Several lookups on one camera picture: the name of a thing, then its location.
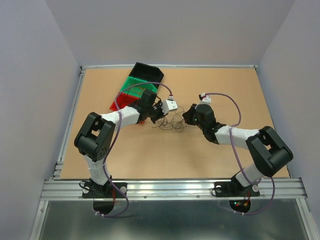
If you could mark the green plastic bin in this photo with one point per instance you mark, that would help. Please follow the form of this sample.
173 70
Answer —
136 87

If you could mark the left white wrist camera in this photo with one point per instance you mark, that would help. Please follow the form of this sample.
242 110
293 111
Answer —
169 105

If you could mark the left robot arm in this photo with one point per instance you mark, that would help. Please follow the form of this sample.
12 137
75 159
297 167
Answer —
99 132

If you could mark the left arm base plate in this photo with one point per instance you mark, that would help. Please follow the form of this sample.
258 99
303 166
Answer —
120 190

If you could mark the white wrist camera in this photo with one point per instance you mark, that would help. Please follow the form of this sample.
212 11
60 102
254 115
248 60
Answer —
204 99
169 105

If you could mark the black plastic bin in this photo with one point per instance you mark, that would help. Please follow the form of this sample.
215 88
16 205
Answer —
146 72

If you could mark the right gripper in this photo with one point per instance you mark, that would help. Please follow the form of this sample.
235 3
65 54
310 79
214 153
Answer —
189 113

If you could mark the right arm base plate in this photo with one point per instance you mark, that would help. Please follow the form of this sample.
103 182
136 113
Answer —
230 189

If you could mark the red plastic bin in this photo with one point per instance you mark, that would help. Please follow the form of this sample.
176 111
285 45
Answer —
123 100

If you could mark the aluminium mounting rail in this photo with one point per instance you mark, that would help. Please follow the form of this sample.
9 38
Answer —
161 190

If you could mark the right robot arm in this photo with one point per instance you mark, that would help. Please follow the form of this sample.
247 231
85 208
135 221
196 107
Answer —
268 151

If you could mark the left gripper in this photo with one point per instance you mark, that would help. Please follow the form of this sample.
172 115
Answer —
159 105

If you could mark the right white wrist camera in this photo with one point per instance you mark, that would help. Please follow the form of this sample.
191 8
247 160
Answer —
204 99

